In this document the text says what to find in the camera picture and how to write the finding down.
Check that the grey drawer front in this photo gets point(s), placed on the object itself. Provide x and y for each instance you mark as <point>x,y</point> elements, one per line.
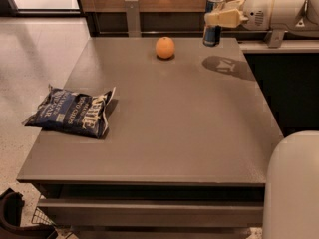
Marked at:
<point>135,213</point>

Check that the red bull can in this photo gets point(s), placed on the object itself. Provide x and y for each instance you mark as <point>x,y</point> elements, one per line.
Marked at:
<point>211,33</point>

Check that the wire basket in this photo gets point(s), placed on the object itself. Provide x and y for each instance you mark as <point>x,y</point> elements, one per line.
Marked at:
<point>39,217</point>

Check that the dark brown chair base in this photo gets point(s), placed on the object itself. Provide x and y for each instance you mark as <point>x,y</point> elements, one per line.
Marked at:
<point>11,205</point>

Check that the orange fruit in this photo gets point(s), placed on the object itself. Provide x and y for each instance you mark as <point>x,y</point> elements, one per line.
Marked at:
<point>165,47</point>

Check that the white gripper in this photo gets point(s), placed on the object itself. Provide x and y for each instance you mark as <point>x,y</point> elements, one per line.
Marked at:
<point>257,11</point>

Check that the left metal bracket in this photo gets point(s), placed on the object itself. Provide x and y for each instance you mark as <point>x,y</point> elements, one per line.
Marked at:
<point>133,18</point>

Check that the right metal bracket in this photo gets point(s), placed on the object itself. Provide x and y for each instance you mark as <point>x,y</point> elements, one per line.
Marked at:
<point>274,38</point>

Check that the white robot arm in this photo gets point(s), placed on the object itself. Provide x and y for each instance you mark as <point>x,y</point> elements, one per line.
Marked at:
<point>291,201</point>

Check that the blue kettle chips bag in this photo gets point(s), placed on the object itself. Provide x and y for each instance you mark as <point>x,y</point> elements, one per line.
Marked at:
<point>74,113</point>

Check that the metal bracket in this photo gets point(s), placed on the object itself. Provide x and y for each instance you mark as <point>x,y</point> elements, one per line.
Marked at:
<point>274,38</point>
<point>133,18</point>

